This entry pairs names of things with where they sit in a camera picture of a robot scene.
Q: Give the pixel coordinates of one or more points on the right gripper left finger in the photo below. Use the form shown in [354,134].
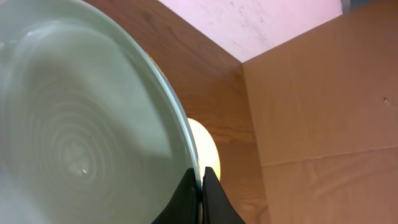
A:
[183,206]

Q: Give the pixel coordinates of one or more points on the yellow plate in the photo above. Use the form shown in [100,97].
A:
[206,149]

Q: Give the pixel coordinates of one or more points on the brown cardboard box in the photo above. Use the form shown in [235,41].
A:
[324,108]

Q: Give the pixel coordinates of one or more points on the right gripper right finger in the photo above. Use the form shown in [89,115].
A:
[216,206]

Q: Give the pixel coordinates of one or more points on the light blue plate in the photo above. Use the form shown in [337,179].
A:
[91,130]

